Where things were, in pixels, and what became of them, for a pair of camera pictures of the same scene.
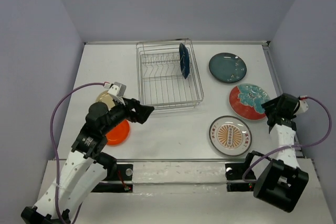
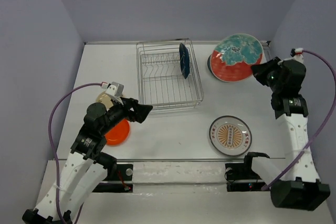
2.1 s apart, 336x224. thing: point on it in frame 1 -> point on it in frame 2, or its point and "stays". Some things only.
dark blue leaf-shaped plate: [185, 58] stays
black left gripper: [142, 113] stays
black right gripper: [266, 108] -> [260, 70]
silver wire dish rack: [161, 83] stays
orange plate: [119, 134] stays
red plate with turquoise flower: [245, 100] -> [232, 57]
